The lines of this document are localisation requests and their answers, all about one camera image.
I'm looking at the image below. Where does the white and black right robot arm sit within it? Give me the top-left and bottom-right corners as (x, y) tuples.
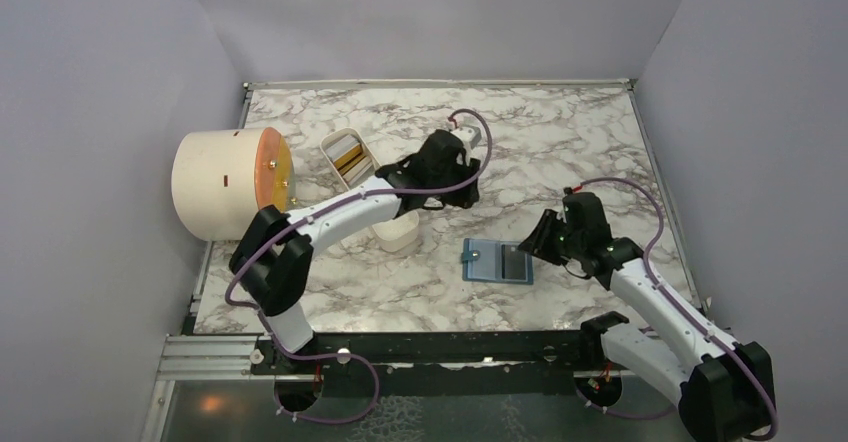
(518, 192), (776, 441)

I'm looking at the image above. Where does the stack of cards in tray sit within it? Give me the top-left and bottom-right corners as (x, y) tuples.
(325, 133), (373, 187)

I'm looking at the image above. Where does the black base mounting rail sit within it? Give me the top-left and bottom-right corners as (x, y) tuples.
(250, 330), (610, 398)

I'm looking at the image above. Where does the cream cylinder with orange disc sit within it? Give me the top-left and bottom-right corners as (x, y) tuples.
(171, 127), (294, 241)

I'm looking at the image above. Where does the aluminium frame rail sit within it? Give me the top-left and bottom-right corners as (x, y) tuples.
(137, 332), (266, 442)

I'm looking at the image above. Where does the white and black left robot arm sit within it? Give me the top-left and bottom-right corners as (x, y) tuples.
(229, 127), (493, 373)

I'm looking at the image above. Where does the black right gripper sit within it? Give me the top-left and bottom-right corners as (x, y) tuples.
(519, 208), (585, 265)

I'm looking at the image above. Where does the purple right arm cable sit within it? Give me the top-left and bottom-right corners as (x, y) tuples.
(569, 176), (780, 442)

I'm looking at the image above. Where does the white oblong plastic tray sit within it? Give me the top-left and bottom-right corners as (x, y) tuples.
(320, 128), (419, 253)

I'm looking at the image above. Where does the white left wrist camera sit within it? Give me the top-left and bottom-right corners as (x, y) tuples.
(451, 126), (482, 152)

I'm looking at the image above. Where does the blue leather card holder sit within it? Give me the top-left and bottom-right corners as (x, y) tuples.
(460, 238), (534, 285)

